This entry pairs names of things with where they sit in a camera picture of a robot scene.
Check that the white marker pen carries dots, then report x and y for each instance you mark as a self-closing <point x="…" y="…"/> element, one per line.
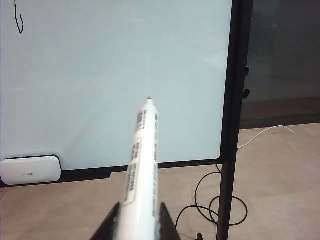
<point x="145" y="150"/>

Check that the black whiteboard pen tray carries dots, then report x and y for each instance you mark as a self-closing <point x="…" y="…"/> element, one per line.
<point x="85" y="175"/>

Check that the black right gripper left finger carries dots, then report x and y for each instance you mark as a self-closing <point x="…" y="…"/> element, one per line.
<point x="108" y="225"/>

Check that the white rectangular board eraser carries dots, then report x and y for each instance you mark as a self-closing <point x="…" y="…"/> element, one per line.
<point x="30" y="170"/>

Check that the white glass whiteboard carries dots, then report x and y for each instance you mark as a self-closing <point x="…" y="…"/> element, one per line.
<point x="100" y="75"/>

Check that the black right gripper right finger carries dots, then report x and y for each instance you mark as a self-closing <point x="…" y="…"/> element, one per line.
<point x="167" y="225"/>

